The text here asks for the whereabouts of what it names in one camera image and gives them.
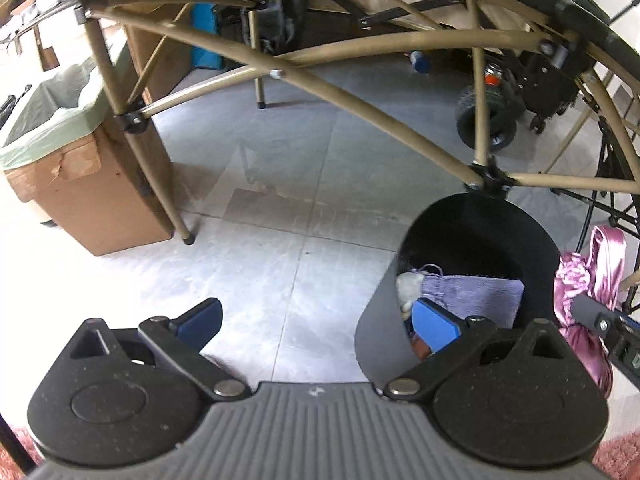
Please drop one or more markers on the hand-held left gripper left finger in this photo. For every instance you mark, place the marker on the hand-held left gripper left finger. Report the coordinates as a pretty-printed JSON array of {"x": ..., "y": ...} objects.
[{"x": 200, "y": 322}]

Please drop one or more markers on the black trash bin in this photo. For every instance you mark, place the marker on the black trash bin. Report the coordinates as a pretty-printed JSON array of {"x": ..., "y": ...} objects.
[{"x": 380, "y": 340}]

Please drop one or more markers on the large cardboard box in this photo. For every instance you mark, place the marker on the large cardboard box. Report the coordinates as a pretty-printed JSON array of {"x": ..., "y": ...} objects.
[{"x": 140, "y": 50}]

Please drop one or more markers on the cardboard box with green liner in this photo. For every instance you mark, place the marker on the cardboard box with green liner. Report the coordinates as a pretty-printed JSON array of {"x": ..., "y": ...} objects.
[{"x": 100, "y": 200}]

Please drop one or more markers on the black folding chair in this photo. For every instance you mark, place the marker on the black folding chair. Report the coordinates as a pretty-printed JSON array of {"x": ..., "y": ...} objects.
[{"x": 604, "y": 160}]

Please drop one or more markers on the olive slatted folding table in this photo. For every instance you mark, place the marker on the olive slatted folding table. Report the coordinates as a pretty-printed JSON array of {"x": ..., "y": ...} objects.
[{"x": 350, "y": 109}]

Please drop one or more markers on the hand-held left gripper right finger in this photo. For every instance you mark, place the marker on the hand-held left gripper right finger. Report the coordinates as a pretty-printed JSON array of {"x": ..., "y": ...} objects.
[{"x": 435, "y": 322}]

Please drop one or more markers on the pink satin cloth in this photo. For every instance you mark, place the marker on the pink satin cloth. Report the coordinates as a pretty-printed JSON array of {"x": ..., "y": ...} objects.
[{"x": 575, "y": 280}]

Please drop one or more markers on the yellow plush toy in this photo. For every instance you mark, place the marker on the yellow plush toy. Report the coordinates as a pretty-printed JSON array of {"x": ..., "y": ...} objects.
[{"x": 407, "y": 287}]

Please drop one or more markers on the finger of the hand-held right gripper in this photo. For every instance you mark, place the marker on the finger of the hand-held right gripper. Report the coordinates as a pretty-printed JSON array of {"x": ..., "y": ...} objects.
[{"x": 600, "y": 317}]

